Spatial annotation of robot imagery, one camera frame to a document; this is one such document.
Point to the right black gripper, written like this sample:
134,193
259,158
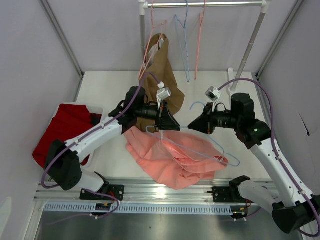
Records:
207,120

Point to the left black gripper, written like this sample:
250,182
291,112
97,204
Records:
166,121

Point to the pink pleated skirt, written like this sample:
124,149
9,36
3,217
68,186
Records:
173,158

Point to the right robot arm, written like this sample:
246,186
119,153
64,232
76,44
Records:
295,205

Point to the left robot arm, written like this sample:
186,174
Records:
63,163

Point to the pink hanger holding brown skirt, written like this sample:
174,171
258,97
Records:
149,45

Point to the white plastic bin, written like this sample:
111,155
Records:
96,110

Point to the red garment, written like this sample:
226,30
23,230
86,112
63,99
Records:
39,156

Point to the white metal clothes rack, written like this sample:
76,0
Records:
263,4

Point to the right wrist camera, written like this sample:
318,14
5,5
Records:
213,94

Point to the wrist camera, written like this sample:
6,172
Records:
213,94
162,93

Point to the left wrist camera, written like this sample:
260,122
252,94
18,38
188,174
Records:
162,93

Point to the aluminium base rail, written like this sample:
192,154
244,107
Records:
142,191

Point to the pink wire hanger middle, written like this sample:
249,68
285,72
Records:
201,19

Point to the slotted cable duct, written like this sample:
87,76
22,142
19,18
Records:
221,210

